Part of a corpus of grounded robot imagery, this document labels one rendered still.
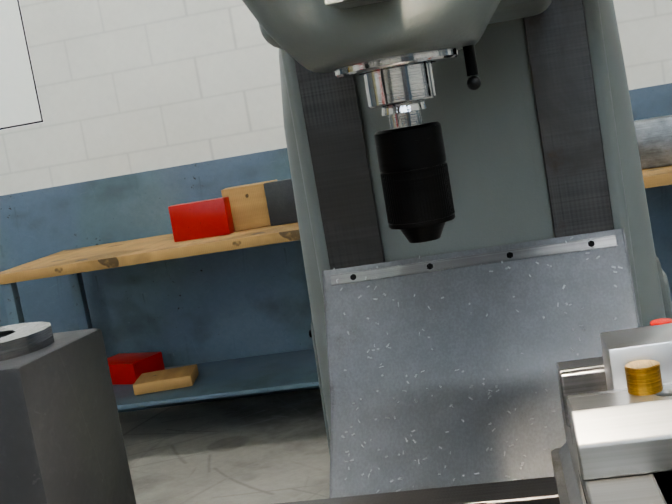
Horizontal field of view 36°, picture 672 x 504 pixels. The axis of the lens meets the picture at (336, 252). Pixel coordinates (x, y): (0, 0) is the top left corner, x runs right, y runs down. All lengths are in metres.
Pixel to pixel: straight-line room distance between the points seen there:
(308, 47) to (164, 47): 4.57
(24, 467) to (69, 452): 0.04
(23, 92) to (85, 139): 0.40
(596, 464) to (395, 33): 0.29
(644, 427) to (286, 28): 0.33
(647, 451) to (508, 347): 0.42
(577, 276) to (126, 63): 4.35
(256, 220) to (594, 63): 3.60
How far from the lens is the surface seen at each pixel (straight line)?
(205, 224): 4.59
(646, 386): 0.70
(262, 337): 5.22
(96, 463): 0.83
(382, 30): 0.65
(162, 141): 5.24
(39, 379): 0.77
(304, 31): 0.66
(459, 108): 1.10
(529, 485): 0.88
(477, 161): 1.10
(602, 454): 0.68
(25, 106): 5.52
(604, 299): 1.08
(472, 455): 1.03
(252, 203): 4.61
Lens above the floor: 1.27
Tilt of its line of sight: 7 degrees down
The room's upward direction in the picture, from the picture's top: 10 degrees counter-clockwise
